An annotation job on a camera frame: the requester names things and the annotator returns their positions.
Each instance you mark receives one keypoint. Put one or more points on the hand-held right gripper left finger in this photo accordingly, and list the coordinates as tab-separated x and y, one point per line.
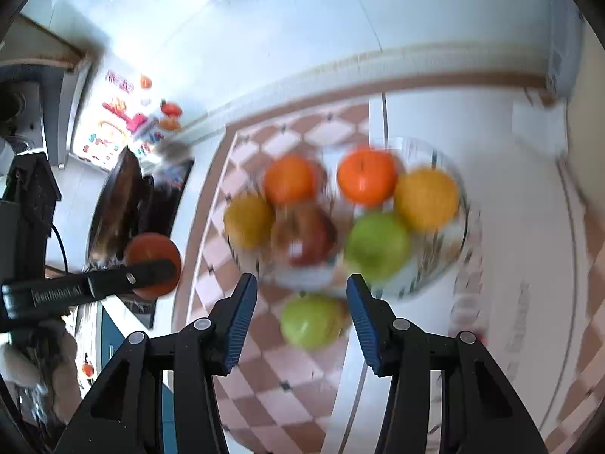
238	321

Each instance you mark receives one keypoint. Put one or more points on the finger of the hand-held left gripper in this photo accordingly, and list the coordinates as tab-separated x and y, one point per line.
137	274

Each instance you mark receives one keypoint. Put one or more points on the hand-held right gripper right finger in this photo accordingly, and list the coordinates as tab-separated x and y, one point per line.
364	321

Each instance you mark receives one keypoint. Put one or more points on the brown round fruit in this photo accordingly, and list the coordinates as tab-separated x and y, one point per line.
151	248

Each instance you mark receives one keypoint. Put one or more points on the green apple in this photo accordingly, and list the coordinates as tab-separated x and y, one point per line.
377	246
309	321

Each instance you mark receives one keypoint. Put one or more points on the floral ceramic plate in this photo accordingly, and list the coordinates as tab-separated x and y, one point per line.
425	255

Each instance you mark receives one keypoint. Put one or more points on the dark red apple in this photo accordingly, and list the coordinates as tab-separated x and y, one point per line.
305	239

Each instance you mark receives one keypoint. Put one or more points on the yellow pear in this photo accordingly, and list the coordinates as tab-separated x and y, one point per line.
249	220

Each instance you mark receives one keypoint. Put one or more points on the yellow orange citrus fruit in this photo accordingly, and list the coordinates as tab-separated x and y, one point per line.
427	198

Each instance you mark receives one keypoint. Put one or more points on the orange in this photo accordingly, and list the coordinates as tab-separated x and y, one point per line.
367	175
289	179

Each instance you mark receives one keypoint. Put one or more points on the black frying pan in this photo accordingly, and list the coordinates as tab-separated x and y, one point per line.
116	203

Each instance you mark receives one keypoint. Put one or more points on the blue base cabinet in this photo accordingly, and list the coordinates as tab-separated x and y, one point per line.
106	345

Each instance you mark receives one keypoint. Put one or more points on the black gas stove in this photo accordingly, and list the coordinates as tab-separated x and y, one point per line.
163	198

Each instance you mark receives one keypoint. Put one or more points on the checkered brown table mat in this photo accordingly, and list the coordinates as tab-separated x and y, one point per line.
283	402

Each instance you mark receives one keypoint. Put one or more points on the pale fuzzy cloth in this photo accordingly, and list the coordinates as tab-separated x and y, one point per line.
64	364

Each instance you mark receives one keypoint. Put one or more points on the colourful wall sticker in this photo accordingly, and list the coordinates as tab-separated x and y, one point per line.
113	127

